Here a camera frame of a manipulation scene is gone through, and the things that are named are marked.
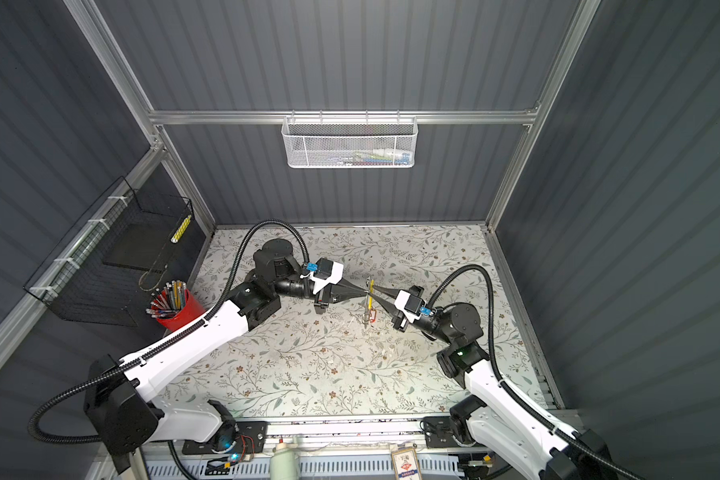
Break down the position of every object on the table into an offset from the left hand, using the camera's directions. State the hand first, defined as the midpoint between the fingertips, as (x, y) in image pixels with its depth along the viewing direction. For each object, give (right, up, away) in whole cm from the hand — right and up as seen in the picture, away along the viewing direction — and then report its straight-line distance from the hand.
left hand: (368, 289), depth 63 cm
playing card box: (+9, -42, +6) cm, 43 cm away
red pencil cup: (-53, -9, +27) cm, 60 cm away
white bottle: (-18, -38, +2) cm, 42 cm away
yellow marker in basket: (-52, +14, +19) cm, 57 cm away
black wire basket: (-63, +5, +11) cm, 64 cm away
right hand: (+2, -1, +1) cm, 2 cm away
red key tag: (+2, -12, +33) cm, 36 cm away
